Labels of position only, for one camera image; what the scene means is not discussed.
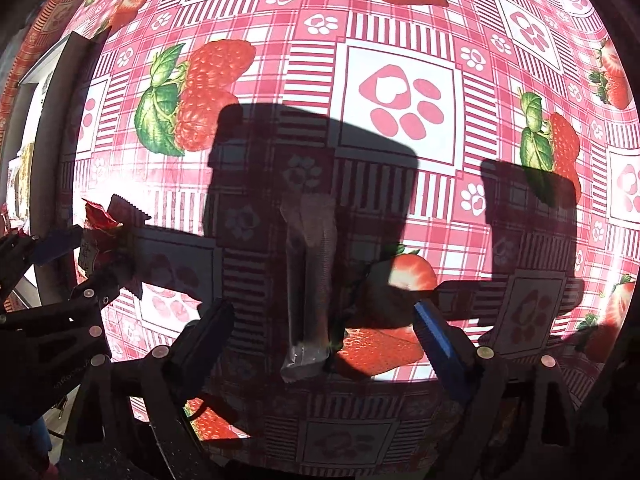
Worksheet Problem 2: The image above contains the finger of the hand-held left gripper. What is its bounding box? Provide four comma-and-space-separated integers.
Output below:
0, 261, 138, 356
0, 226, 86, 303

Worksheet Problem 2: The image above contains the yellow rice cracker packet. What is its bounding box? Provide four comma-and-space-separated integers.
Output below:
10, 142, 36, 221

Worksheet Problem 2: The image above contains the clear stick snack packet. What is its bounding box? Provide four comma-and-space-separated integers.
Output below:
279, 195, 338, 383

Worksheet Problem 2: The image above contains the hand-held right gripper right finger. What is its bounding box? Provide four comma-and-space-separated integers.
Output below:
414, 301, 593, 480

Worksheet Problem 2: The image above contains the small red gold-label packet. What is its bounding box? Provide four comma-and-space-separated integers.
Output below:
77, 194, 153, 301

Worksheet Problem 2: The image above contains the strawberry printed tablecloth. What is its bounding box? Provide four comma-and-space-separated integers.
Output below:
0, 0, 640, 476

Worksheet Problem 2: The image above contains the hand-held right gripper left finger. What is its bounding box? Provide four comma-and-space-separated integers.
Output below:
60, 299, 237, 480

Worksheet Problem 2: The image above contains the white cardboard box tray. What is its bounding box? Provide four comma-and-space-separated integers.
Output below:
0, 30, 108, 306

